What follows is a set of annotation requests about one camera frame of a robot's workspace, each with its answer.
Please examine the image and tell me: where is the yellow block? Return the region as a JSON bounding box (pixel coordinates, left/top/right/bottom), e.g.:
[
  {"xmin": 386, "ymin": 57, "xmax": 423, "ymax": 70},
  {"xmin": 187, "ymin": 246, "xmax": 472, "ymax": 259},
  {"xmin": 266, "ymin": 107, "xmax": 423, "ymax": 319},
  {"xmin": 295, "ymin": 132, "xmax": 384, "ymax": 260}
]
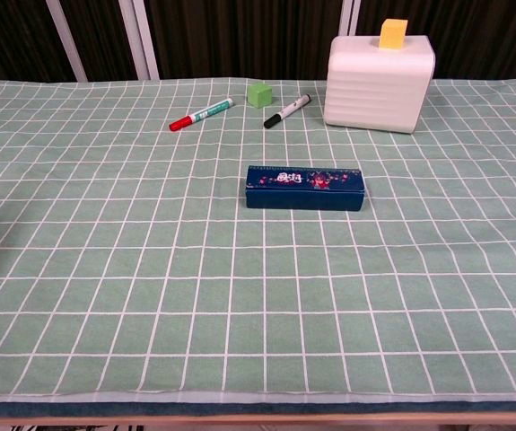
[{"xmin": 379, "ymin": 18, "xmax": 409, "ymax": 49}]

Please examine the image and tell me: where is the black cap whiteboard marker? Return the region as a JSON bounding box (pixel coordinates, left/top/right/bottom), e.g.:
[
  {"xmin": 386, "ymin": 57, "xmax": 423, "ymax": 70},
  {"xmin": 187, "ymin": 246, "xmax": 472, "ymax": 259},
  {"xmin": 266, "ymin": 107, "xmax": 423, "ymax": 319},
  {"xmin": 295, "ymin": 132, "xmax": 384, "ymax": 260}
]
[{"xmin": 263, "ymin": 93, "xmax": 312, "ymax": 130}]

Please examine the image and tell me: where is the green cube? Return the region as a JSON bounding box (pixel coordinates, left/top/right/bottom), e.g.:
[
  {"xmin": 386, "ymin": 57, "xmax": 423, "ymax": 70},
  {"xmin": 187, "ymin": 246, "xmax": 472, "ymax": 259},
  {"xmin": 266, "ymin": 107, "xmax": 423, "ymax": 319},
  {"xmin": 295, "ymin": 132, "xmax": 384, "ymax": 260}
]
[{"xmin": 246, "ymin": 82, "xmax": 273, "ymax": 110}]

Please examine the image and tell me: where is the green checked tablecloth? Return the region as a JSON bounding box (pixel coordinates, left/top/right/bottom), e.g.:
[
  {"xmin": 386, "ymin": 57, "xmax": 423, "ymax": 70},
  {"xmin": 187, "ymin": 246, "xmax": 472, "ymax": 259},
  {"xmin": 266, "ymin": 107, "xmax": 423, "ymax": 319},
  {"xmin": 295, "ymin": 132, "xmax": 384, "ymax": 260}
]
[{"xmin": 0, "ymin": 76, "xmax": 516, "ymax": 405}]

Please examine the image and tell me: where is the blue whiteboard eraser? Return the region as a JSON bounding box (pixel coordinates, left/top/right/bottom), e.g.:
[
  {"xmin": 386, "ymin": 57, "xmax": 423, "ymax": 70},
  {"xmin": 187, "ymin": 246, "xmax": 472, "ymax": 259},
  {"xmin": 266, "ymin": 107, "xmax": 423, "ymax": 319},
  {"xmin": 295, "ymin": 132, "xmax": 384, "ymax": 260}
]
[{"xmin": 243, "ymin": 163, "xmax": 367, "ymax": 212}]

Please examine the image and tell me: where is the white ribbed plastic box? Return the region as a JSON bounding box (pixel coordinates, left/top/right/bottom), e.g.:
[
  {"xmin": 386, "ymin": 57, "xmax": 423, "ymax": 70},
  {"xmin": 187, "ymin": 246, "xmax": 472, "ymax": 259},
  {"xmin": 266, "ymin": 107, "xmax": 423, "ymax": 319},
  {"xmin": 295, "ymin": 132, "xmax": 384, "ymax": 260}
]
[{"xmin": 323, "ymin": 34, "xmax": 437, "ymax": 135}]

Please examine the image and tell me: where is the black pleated curtain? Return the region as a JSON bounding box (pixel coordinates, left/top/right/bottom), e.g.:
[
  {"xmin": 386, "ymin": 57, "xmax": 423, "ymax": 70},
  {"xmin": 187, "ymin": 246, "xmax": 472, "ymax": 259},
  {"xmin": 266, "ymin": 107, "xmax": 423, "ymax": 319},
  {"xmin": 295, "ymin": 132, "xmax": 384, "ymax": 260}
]
[{"xmin": 0, "ymin": 0, "xmax": 516, "ymax": 82}]

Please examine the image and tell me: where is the red cap whiteboard marker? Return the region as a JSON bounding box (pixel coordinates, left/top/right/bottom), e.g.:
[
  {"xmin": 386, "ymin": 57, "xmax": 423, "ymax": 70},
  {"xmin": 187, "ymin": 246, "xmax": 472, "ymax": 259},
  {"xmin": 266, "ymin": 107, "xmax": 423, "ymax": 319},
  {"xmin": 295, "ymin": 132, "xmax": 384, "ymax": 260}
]
[{"xmin": 169, "ymin": 97, "xmax": 234, "ymax": 133}]

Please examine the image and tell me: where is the white frame post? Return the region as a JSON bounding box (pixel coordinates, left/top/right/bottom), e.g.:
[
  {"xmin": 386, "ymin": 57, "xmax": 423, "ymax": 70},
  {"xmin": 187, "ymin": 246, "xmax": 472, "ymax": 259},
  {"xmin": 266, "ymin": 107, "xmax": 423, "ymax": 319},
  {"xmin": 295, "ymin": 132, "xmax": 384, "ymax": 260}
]
[
  {"xmin": 45, "ymin": 0, "xmax": 89, "ymax": 83},
  {"xmin": 338, "ymin": 0, "xmax": 362, "ymax": 38},
  {"xmin": 118, "ymin": 0, "xmax": 161, "ymax": 81}
]

